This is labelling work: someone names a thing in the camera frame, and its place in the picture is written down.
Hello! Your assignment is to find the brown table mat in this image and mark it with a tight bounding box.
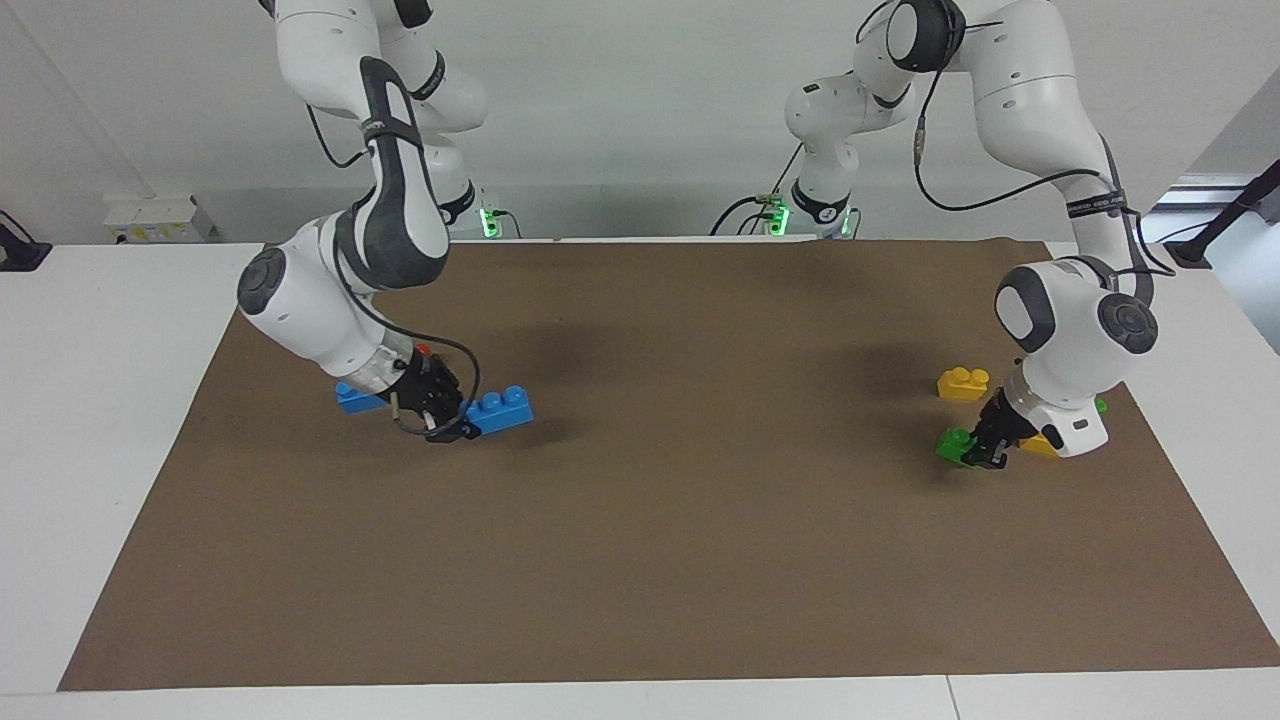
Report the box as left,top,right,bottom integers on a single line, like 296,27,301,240
57,238,1280,693

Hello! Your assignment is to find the black stand with clamp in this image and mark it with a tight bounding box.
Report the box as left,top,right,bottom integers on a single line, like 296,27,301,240
1165,160,1280,269

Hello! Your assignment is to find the black table clamp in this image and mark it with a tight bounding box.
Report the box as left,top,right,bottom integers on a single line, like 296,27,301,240
0,210,53,272

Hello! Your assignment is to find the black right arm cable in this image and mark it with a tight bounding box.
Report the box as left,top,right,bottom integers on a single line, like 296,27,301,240
305,100,484,442

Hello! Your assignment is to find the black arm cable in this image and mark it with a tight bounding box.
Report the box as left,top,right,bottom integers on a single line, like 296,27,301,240
855,0,1177,277
305,100,484,442

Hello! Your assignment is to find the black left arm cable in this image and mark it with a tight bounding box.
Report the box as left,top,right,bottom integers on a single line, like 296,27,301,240
855,0,1177,277

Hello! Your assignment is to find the white wall socket box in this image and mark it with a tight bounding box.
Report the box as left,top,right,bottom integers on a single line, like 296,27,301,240
103,194,218,245

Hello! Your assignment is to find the black base power cable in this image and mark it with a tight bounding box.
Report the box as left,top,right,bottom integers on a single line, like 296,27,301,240
710,145,807,238

